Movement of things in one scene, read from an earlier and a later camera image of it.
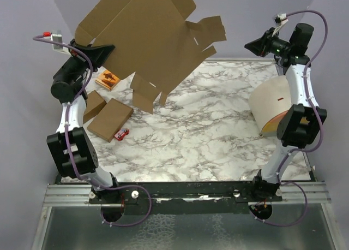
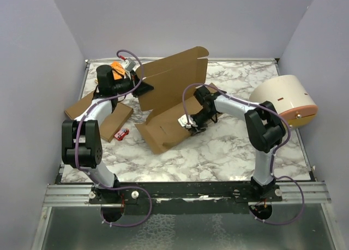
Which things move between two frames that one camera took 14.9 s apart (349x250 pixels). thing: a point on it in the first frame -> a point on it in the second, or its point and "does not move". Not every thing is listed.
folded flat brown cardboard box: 110,119 does not move
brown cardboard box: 152,39 -> 161,85
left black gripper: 96,54 -> 134,81
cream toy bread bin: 270,98 does not move
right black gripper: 260,46 -> 200,128
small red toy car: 121,134 does not move
